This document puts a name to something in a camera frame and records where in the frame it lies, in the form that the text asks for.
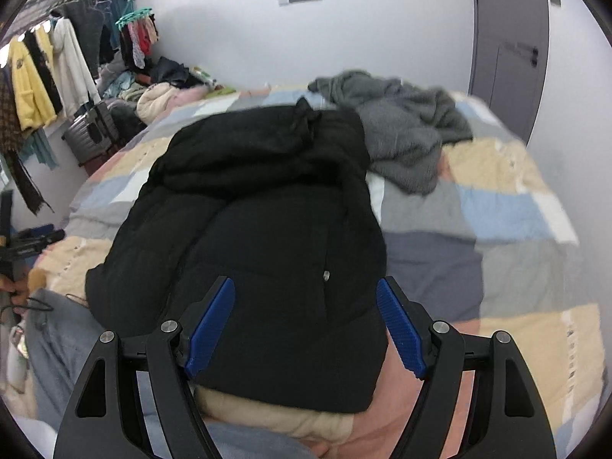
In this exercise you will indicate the light blue clothes pile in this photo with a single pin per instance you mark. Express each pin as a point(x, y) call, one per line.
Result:
point(117, 85)

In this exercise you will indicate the pink garment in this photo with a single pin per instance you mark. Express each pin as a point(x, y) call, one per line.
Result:
point(189, 96)

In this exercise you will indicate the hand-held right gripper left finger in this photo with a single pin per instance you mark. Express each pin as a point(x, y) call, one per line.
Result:
point(210, 330)

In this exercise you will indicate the person's left hand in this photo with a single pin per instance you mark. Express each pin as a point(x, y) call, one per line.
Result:
point(12, 289)

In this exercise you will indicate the small hanging clothes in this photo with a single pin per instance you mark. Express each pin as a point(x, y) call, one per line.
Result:
point(138, 43)

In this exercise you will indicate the black hanging garment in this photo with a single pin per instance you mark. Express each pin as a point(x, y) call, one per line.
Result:
point(45, 71)

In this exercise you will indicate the cream fleece garment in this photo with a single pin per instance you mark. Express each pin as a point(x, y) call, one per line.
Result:
point(155, 101)

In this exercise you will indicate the light blue jeans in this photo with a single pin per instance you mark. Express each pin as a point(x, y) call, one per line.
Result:
point(62, 344)

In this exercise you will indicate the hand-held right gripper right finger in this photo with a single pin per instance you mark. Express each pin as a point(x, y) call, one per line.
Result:
point(399, 330)

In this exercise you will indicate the grey fleece garment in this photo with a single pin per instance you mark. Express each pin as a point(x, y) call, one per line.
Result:
point(401, 124)

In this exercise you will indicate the teal hanging garment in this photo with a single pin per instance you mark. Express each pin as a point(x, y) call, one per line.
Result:
point(40, 148)

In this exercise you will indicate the red suitcase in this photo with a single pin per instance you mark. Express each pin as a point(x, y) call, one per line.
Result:
point(95, 162)

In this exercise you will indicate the grey door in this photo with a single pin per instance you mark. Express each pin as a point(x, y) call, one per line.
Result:
point(507, 33)

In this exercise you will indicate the yellow fleece jacket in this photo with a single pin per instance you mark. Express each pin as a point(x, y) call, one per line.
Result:
point(31, 86)

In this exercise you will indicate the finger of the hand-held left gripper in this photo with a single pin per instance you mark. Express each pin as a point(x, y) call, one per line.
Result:
point(40, 240)

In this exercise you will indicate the green clip hanger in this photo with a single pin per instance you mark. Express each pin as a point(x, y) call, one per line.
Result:
point(134, 16)

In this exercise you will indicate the white hoodie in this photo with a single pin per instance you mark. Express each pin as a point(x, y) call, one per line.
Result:
point(74, 67)

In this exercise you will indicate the black puffer jacket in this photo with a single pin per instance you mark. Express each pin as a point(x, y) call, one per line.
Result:
point(263, 224)

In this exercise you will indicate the dark grey hanging garment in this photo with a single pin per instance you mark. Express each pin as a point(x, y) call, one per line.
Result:
point(88, 28)

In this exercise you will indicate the silver suitcase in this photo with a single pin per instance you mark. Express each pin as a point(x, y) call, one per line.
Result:
point(88, 131)

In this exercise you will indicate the brown patterned scarf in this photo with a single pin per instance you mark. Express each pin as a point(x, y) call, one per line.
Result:
point(19, 162)

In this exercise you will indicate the patchwork bed cover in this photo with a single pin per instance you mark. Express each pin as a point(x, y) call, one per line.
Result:
point(502, 229)

